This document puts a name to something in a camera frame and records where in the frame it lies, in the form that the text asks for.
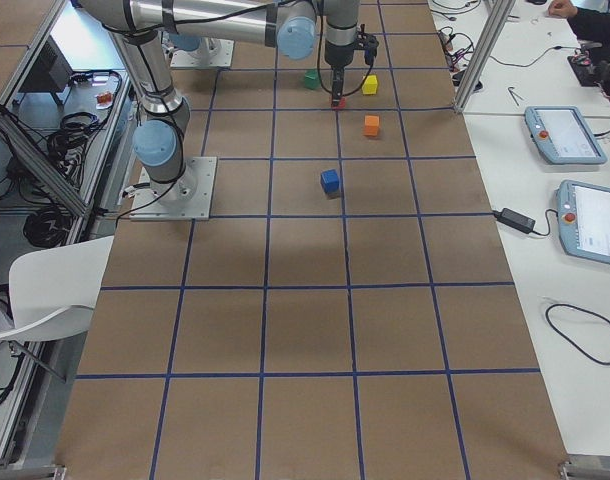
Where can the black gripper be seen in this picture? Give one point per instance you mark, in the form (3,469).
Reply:
(337,59)

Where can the green wooden block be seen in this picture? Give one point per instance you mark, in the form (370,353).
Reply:
(311,79)

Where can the yellow wooden block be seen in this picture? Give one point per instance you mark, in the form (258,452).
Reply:
(370,85)

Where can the orange wooden block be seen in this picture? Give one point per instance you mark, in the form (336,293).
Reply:
(371,126)

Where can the blue wooden block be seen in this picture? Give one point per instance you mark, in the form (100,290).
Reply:
(330,181)

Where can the person's hand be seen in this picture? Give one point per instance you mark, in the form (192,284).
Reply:
(564,9)

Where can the metal allen key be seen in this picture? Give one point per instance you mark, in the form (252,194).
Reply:
(514,95)

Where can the black power adapter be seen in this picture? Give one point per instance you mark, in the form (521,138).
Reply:
(515,220)

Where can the far blue teach pendant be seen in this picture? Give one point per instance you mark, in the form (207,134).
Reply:
(562,136)

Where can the blue teach pendant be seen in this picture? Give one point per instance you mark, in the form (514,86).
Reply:
(562,136)
(584,220)

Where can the orange snack packet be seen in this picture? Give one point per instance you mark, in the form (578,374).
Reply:
(104,100)

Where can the brown grid paper mat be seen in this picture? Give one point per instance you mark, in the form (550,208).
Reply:
(372,334)

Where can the black electronic device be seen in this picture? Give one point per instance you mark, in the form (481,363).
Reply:
(587,72)

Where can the near blue teach pendant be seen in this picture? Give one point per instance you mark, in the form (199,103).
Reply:
(584,220)

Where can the white chair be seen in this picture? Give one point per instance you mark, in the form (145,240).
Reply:
(54,292)

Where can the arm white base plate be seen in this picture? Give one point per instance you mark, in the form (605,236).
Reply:
(183,61)
(190,197)

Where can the aluminium frame post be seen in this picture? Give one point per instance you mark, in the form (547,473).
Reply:
(490,33)

